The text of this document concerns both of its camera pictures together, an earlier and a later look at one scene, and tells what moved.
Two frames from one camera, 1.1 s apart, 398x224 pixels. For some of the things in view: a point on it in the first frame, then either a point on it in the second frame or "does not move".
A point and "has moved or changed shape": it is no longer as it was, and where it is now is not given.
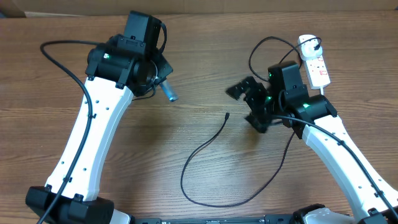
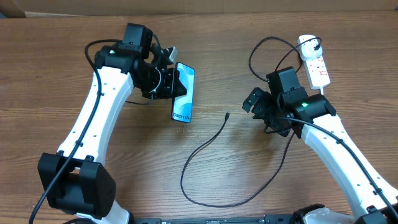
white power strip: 316,72 does not move
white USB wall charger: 307,50 does not move
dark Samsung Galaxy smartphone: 169,91 has moved or changed shape
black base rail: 215,219 does not move
